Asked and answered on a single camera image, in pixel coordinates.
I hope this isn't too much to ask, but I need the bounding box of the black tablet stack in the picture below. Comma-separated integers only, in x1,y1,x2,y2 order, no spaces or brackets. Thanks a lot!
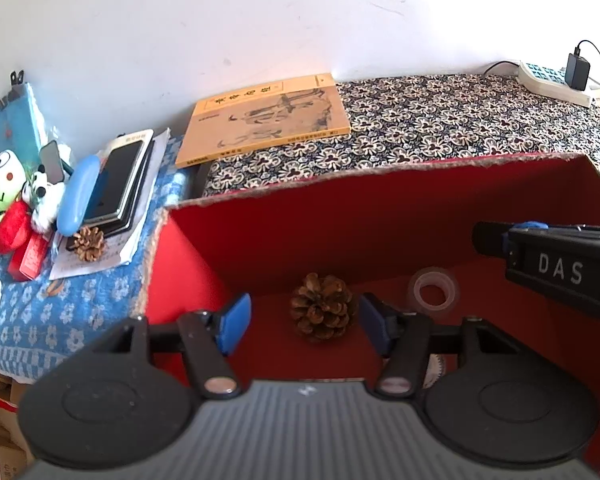
66,137,157,252

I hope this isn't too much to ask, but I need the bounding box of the white power strip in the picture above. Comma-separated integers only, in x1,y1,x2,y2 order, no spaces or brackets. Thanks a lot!
517,60,593,109

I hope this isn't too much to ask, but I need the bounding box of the red plush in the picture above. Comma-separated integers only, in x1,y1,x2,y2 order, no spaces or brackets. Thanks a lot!
0,200,33,254

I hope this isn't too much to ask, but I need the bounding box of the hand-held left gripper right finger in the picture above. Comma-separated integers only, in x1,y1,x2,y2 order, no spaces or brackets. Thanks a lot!
358,294,527,400

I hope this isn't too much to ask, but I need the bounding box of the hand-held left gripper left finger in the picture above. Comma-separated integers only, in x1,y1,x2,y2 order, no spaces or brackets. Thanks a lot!
80,294,253,402

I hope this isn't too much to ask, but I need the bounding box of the red fabric storage box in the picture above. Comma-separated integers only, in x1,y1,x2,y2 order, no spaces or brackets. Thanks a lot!
139,152,600,480

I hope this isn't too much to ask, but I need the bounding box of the white framed smartphone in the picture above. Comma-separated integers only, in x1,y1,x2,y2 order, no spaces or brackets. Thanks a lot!
84,131,153,221

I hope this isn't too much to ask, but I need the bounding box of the blue folder with clips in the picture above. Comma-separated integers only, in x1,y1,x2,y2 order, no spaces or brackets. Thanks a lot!
0,82,46,171

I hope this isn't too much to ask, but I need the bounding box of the blue white patterned cloth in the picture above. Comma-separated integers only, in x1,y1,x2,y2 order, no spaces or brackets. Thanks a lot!
0,132,191,386

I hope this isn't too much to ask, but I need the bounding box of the black power strip cord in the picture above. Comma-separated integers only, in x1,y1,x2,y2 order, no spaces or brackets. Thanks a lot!
482,61,521,77

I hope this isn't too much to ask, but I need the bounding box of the small brown pine cone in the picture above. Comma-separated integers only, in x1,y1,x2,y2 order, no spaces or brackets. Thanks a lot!
72,226,106,262

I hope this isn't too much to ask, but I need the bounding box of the black charger cable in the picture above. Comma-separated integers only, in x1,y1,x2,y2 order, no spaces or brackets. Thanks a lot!
575,39,600,87

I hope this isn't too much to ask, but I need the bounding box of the large brown pine cone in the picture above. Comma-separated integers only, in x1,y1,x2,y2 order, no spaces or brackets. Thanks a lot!
289,272,358,344

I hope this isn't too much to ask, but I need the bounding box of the black white panda plush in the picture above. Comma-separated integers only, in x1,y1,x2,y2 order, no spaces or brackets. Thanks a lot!
22,165,66,234

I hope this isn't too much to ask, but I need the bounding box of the yellow book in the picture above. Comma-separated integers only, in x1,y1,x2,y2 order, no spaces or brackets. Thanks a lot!
175,74,352,170

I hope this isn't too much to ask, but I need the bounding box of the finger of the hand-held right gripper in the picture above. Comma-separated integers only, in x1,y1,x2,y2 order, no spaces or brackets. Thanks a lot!
472,219,549,260

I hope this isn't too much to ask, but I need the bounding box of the small dark phone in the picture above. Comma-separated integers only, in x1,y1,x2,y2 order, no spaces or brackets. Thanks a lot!
39,140,66,184

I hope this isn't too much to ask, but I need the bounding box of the white round protractor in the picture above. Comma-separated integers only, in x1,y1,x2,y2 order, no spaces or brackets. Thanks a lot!
422,354,449,391

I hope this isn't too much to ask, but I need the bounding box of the black charger adapter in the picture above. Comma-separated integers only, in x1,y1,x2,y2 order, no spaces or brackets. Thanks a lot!
565,50,592,92

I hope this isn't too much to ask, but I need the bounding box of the small red box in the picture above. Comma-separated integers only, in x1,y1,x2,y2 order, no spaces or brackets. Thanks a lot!
7,232,49,282

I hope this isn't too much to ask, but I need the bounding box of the clear tape roll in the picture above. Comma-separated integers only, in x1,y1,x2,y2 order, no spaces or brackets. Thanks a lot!
407,267,461,316

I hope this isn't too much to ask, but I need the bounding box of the blue glasses case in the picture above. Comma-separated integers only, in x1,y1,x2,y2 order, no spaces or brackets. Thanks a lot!
56,154,102,237

